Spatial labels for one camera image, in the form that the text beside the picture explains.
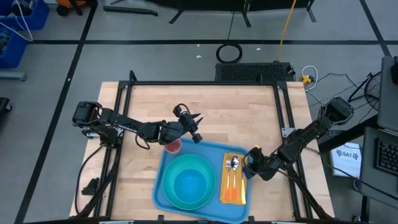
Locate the blue plastic tray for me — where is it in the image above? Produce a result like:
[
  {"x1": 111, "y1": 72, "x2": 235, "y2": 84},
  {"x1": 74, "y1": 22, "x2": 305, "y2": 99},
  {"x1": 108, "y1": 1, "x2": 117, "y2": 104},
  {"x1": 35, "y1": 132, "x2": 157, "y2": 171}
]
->
[{"x1": 151, "y1": 136, "x2": 252, "y2": 224}]

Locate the knife with yellow handle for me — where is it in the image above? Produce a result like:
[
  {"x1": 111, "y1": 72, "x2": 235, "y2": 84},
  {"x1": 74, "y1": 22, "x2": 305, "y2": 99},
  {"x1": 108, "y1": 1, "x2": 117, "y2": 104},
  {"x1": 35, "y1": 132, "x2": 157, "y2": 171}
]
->
[{"x1": 240, "y1": 172, "x2": 248, "y2": 205}]

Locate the black metal rig frame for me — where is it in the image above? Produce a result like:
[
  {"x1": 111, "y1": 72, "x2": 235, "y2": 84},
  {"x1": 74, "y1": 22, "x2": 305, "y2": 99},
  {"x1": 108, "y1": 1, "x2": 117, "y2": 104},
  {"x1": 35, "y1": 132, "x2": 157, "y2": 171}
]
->
[{"x1": 73, "y1": 70, "x2": 336, "y2": 220}]

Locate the black computer tower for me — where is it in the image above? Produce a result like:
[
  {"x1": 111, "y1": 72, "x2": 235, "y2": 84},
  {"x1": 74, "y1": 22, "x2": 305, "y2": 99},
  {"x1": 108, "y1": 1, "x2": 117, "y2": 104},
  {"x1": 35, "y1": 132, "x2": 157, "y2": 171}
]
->
[{"x1": 215, "y1": 62, "x2": 295, "y2": 83}]

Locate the coiled black cable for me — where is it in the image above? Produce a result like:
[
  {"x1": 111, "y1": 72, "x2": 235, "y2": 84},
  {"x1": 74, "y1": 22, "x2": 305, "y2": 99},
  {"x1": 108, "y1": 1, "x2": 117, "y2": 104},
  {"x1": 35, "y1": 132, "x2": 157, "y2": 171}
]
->
[{"x1": 215, "y1": 42, "x2": 244, "y2": 64}]

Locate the white floor cable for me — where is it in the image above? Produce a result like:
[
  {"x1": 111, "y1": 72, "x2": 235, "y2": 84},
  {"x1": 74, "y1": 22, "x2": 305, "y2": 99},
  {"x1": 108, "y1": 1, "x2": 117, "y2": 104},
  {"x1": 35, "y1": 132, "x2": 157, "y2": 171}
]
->
[{"x1": 300, "y1": 65, "x2": 319, "y2": 92}]

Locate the fork with orange handle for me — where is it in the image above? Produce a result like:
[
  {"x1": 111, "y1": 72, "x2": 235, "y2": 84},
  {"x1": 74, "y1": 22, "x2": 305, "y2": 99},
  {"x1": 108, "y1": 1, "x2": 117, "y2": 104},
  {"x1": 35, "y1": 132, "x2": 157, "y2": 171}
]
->
[{"x1": 224, "y1": 157, "x2": 233, "y2": 201}]

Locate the black cable beside frame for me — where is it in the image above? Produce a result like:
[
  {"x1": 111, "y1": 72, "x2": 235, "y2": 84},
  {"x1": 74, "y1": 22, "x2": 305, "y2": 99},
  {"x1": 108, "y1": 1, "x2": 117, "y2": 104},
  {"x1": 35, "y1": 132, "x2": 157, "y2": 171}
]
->
[{"x1": 74, "y1": 144, "x2": 105, "y2": 216}]

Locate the pink plastic cup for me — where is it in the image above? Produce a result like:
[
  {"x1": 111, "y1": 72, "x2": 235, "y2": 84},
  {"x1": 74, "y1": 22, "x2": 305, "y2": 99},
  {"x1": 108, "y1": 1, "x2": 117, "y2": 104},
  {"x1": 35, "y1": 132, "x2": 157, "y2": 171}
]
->
[{"x1": 163, "y1": 138, "x2": 183, "y2": 156}]

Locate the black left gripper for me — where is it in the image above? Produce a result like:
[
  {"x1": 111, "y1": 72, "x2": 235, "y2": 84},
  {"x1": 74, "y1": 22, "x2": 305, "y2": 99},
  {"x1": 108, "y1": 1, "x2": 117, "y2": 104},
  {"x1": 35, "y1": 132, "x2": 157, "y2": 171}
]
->
[{"x1": 159, "y1": 103, "x2": 204, "y2": 146}]

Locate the long black floor bar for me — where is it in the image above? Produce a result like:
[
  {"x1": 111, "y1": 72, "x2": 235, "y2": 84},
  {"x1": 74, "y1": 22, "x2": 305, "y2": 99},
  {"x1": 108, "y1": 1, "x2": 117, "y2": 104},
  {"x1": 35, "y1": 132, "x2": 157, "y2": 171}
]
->
[{"x1": 103, "y1": 4, "x2": 159, "y2": 17}]

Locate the black wire mesh fan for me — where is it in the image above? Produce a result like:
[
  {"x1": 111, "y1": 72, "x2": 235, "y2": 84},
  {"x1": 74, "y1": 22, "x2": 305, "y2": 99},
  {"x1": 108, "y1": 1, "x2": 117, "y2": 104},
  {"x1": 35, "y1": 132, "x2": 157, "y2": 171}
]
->
[{"x1": 363, "y1": 71, "x2": 383, "y2": 111}]

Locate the yellow hanging cable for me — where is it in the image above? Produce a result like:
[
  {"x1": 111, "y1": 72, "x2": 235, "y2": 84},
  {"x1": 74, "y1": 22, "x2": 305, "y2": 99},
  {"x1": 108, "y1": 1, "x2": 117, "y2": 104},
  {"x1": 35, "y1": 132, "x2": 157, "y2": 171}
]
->
[{"x1": 276, "y1": 0, "x2": 299, "y2": 63}]

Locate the grey laptop lid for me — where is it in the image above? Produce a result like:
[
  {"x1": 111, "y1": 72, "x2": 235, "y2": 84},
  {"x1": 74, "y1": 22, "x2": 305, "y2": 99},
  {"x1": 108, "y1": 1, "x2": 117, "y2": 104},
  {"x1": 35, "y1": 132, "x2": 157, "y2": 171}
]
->
[{"x1": 377, "y1": 55, "x2": 398, "y2": 133}]

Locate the blue bowl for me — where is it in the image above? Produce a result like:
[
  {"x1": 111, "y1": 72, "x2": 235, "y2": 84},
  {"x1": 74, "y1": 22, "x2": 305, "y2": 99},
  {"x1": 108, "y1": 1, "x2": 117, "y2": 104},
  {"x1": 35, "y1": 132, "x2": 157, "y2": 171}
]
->
[{"x1": 173, "y1": 168, "x2": 208, "y2": 205}]

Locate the green plate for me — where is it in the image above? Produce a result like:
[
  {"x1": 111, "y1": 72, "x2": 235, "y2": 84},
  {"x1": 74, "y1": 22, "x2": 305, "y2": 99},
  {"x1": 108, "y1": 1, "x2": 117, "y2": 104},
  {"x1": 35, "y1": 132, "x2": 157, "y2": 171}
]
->
[{"x1": 161, "y1": 154, "x2": 217, "y2": 211}]

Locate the blue storage bin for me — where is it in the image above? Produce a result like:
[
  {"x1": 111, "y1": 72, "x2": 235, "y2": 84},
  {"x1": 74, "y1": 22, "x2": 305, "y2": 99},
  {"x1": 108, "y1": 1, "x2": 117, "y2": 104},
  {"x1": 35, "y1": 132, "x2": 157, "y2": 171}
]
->
[
  {"x1": 0, "y1": 0, "x2": 51, "y2": 32},
  {"x1": 0, "y1": 27, "x2": 29, "y2": 70}
]

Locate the white cable in bin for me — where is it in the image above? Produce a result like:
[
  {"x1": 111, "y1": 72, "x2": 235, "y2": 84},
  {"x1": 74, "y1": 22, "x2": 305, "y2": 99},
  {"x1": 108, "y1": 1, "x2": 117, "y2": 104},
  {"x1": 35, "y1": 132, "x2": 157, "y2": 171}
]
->
[{"x1": 0, "y1": 0, "x2": 35, "y2": 42}]

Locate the spoon with orange handle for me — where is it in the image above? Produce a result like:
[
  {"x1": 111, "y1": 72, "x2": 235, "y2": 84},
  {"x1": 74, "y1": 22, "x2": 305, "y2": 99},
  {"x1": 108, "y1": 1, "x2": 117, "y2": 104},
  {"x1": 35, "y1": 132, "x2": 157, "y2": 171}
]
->
[{"x1": 231, "y1": 155, "x2": 241, "y2": 201}]

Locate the orange cloth napkin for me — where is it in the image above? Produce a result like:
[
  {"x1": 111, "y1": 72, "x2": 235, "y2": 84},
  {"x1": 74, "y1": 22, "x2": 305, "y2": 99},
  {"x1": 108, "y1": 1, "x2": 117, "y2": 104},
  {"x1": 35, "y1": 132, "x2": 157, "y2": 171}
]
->
[{"x1": 219, "y1": 152, "x2": 248, "y2": 207}]

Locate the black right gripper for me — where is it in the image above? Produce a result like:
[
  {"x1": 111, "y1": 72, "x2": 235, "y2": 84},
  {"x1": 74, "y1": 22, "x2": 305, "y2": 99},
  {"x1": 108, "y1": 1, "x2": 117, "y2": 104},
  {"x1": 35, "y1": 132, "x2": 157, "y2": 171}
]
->
[{"x1": 241, "y1": 148, "x2": 278, "y2": 182}]

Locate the white box with SA7 print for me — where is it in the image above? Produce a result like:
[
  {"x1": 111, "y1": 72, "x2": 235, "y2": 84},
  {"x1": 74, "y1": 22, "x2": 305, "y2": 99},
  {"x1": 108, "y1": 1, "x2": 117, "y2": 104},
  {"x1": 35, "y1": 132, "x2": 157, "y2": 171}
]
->
[{"x1": 329, "y1": 142, "x2": 363, "y2": 179}]

